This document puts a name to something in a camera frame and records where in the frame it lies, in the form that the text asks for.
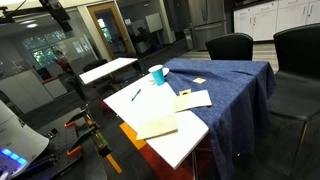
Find green pen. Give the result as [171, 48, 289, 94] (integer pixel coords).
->
[130, 88, 142, 102]

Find light blue plastic cup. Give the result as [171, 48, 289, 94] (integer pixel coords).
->
[148, 64, 167, 87]

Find tan paper napkin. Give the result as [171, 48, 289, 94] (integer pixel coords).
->
[173, 89, 213, 113]
[135, 113, 179, 141]

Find tan sugar packet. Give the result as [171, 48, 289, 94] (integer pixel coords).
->
[192, 77, 207, 85]

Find white side table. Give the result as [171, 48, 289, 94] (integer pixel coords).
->
[79, 57, 139, 85]

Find grey trash bin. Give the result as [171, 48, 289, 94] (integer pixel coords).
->
[183, 27, 195, 51]

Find dark office chair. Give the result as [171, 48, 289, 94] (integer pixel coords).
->
[82, 59, 109, 73]

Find blue denim cloth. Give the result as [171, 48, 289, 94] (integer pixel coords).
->
[164, 58, 278, 180]

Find green plastic object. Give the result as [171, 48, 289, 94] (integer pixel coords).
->
[95, 131, 109, 149]

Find black chair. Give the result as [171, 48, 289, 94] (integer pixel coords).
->
[268, 22, 320, 178]
[205, 32, 254, 62]

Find stainless steel refrigerator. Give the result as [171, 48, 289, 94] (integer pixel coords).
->
[188, 0, 228, 51]

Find black orange clamp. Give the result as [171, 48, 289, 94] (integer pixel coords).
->
[63, 109, 101, 130]
[66, 124, 113, 158]

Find person in red shirt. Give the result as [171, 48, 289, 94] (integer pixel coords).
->
[54, 49, 73, 76]

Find black mounting platform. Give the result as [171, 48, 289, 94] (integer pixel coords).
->
[23, 109, 111, 180]

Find white kitchen cabinets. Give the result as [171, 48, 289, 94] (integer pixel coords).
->
[233, 0, 320, 42]

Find white office cabinet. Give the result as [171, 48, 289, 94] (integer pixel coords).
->
[0, 69, 54, 114]

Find white wall board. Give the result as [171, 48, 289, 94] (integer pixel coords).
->
[145, 12, 164, 34]

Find wooden door frame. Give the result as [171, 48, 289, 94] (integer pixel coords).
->
[87, 1, 136, 59]

